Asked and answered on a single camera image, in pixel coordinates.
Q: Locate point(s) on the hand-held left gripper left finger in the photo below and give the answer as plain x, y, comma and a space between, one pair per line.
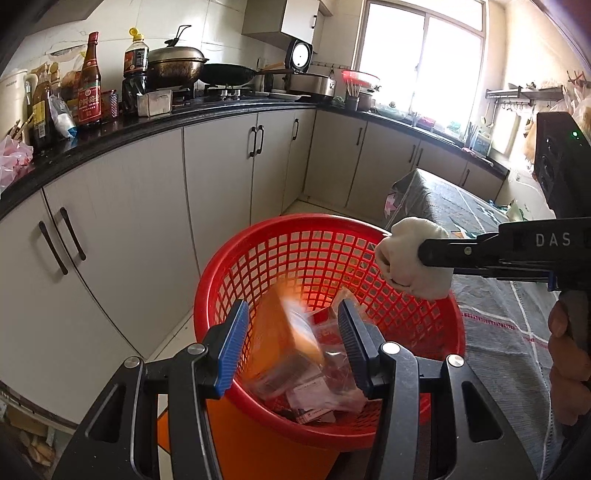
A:
233, 350

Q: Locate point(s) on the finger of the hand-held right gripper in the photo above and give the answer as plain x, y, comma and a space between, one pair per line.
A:
461, 254

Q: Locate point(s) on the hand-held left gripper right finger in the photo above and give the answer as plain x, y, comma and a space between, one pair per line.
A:
353, 350

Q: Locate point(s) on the orange cardboard box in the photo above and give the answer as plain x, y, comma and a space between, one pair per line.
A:
281, 332

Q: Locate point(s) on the white tissue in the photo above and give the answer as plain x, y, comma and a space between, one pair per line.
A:
406, 240

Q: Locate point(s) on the red plastic mesh basket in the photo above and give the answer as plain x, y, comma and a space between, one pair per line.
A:
323, 249

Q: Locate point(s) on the person's right hand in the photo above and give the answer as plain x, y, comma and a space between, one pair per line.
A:
572, 374

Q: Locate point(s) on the clear plastic wrapper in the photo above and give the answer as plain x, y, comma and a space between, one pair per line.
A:
339, 399

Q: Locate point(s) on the white paper receipt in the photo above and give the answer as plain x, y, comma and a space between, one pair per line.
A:
311, 404

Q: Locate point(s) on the grey star print tablecloth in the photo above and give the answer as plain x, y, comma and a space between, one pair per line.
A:
498, 323

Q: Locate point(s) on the hanging plastic bags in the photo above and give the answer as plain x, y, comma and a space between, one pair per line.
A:
572, 101

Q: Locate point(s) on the orange plastic stool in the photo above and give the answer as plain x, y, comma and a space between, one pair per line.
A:
277, 452

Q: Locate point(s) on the metal faucet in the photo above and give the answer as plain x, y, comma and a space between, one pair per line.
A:
416, 119

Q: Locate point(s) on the grey base cabinets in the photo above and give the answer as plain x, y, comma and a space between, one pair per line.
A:
138, 221

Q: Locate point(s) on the window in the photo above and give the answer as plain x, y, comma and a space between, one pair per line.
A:
425, 60

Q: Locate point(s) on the dark chopstick holder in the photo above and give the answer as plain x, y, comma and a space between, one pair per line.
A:
352, 99

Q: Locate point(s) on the red plastic colander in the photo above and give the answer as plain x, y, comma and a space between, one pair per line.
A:
360, 77

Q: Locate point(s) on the stainless electric cooker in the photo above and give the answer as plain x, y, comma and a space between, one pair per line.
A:
311, 86

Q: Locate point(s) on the black kitchen countertop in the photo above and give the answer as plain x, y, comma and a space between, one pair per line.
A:
138, 134

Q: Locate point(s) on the gas stove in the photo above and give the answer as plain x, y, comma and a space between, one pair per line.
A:
226, 94

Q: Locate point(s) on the steel seasoning box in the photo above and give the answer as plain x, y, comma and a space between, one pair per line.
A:
154, 102

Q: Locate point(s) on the small red jar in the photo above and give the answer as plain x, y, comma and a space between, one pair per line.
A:
109, 105

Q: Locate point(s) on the black wok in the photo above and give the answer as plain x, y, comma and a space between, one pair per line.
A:
228, 74

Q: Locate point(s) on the pink plastic bag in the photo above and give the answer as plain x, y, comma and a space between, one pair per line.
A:
14, 161

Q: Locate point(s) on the steel pot with lid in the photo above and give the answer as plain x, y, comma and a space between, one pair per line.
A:
175, 64

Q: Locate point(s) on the red label vinegar bottle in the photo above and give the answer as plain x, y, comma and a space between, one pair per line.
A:
89, 92

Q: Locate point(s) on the yellow cap soy sauce bottle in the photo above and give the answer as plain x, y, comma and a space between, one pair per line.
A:
135, 69

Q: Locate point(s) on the metal wall rack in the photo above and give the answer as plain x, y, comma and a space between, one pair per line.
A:
521, 92

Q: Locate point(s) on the white wall cabinet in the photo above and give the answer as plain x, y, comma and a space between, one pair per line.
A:
281, 21

